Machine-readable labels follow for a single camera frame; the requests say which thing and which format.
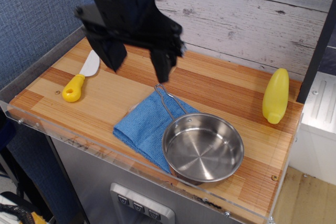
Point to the clear acrylic table guard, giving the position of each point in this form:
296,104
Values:
211,85

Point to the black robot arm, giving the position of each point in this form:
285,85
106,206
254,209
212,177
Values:
110,25

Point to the silver button control panel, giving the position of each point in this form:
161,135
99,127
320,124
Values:
132,207

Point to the yellow plastic bottle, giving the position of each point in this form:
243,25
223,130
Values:
276,96

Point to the white appliance with vents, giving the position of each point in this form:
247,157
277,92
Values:
313,150

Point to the yellow object bottom left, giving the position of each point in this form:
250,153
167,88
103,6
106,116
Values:
38,219

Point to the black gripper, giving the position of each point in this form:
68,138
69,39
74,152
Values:
110,25

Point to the stainless steel pot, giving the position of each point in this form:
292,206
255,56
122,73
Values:
201,148

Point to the blue folded cloth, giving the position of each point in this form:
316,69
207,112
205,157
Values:
142,130

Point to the yellow handled toy knife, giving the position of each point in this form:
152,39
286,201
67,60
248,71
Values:
73,90

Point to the stainless steel cabinet front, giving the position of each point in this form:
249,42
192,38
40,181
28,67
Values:
92,178

